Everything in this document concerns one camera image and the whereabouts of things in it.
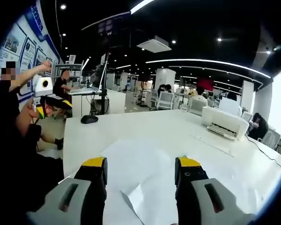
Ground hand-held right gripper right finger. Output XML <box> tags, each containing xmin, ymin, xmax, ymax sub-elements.
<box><xmin>174</xmin><ymin>156</ymin><xmax>257</xmax><ymax>225</ymax></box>

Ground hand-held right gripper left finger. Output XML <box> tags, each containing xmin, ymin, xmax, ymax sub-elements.
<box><xmin>25</xmin><ymin>156</ymin><xmax>108</xmax><ymax>225</ymax></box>

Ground white printing paper sheets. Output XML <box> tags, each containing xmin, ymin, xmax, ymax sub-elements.
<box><xmin>93</xmin><ymin>137</ymin><xmax>263</xmax><ymax>225</ymax></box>

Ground grey metal shelf rack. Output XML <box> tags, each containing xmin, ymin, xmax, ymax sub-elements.
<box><xmin>53</xmin><ymin>63</ymin><xmax>84</xmax><ymax>87</ymax></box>

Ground black computer mouse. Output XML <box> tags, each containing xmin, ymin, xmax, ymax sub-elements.
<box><xmin>81</xmin><ymin>114</ymin><xmax>99</xmax><ymax>124</ymax></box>

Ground black stand pole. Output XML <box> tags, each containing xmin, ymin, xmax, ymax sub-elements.
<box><xmin>100</xmin><ymin>35</ymin><xmax>110</xmax><ymax>115</ymax></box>

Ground dark computer monitor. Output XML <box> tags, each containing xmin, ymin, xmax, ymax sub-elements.
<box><xmin>91</xmin><ymin>60</ymin><xmax>108</xmax><ymax>91</ymax></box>

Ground white office desk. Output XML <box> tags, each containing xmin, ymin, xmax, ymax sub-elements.
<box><xmin>69</xmin><ymin>88</ymin><xmax>127</xmax><ymax>118</ymax></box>

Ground white printer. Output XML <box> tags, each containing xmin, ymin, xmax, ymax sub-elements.
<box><xmin>201</xmin><ymin>97</ymin><xmax>250</xmax><ymax>141</ymax></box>

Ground group of ceiling spotlights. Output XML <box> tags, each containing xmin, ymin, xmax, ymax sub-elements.
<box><xmin>60</xmin><ymin>3</ymin><xmax>272</xmax><ymax>59</ymax></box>

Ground hanging dark display screen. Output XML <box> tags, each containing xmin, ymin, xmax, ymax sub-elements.
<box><xmin>97</xmin><ymin>18</ymin><xmax>114</xmax><ymax>36</ymax></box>

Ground white table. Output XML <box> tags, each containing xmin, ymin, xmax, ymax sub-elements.
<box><xmin>62</xmin><ymin>109</ymin><xmax>281</xmax><ymax>225</ymax></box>

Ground white mesh office chair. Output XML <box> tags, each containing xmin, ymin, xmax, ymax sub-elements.
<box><xmin>157</xmin><ymin>90</ymin><xmax>175</xmax><ymax>110</ymax></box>
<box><xmin>262</xmin><ymin>129</ymin><xmax>281</xmax><ymax>150</ymax></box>

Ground white ceiling air conditioner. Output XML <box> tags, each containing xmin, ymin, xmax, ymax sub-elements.
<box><xmin>136</xmin><ymin>35</ymin><xmax>173</xmax><ymax>54</ymax></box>

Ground wide ceiling light strip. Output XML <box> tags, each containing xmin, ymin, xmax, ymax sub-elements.
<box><xmin>130</xmin><ymin>0</ymin><xmax>155</xmax><ymax>14</ymax></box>

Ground long curved ceiling light strip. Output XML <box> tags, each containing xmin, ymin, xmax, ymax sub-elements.
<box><xmin>145</xmin><ymin>59</ymin><xmax>271</xmax><ymax>78</ymax></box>

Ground blue white wall display board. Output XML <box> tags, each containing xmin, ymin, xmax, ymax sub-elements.
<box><xmin>0</xmin><ymin>0</ymin><xmax>64</xmax><ymax>104</ymax></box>

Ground black cable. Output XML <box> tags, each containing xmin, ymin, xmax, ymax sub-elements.
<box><xmin>244</xmin><ymin>135</ymin><xmax>281</xmax><ymax>172</ymax></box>

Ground red wall screen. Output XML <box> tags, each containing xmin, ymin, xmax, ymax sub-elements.
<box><xmin>196</xmin><ymin>78</ymin><xmax>214</xmax><ymax>91</ymax></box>

